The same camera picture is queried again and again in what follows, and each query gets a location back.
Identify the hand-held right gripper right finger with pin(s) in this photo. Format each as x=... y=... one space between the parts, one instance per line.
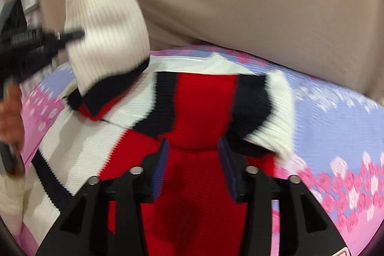
x=225 y=166

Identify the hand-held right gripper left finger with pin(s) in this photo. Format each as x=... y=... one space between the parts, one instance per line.
x=162 y=166

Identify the person's left hand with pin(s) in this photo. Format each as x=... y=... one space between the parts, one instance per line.
x=10 y=118

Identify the pink purple floral bed sheet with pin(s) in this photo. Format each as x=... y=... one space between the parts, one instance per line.
x=330 y=130

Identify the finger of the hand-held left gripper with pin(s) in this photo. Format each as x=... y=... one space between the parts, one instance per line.
x=70 y=35

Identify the white red navy knit sweater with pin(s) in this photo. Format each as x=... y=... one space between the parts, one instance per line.
x=195 y=112

